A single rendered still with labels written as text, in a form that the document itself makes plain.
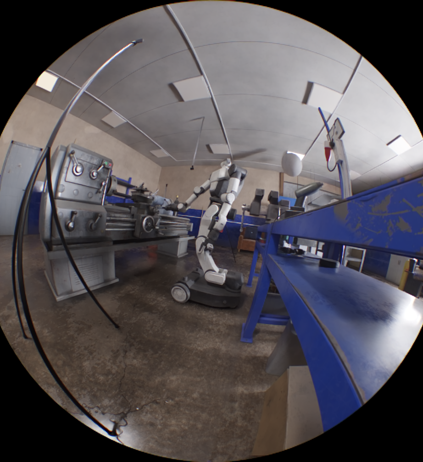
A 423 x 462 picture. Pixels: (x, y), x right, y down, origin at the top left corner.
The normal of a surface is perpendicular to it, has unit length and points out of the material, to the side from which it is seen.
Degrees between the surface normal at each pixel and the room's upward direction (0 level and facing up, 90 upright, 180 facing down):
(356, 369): 0
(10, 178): 90
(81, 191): 90
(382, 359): 0
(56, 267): 90
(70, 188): 90
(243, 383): 0
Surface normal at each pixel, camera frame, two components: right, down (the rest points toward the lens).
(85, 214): 0.95, 0.15
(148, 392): 0.14, -0.99
